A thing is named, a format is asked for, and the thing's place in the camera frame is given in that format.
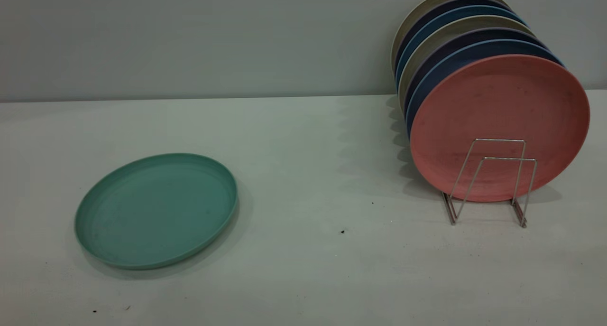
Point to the dark purple round plate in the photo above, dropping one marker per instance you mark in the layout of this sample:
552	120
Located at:
469	39
446	8

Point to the beige round plate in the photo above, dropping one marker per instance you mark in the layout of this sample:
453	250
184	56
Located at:
436	0
460	28

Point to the pink round plate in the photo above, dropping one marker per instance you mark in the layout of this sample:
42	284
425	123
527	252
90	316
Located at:
498	103

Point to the blue round plate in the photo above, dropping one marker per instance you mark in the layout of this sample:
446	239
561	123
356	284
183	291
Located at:
455	15
464	55

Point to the green round plate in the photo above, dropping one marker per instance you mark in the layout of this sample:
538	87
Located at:
156	212

